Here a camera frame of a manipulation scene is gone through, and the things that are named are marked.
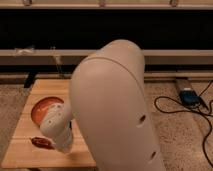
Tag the black table leg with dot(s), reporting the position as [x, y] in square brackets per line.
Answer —
[30, 79]

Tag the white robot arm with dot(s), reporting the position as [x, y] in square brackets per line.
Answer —
[107, 100]

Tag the orange bowl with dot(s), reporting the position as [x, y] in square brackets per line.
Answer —
[40, 108]

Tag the blue power adapter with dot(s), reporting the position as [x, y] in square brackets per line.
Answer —
[189, 97]

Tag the grey wall rail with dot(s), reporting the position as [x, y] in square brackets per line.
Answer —
[152, 57]

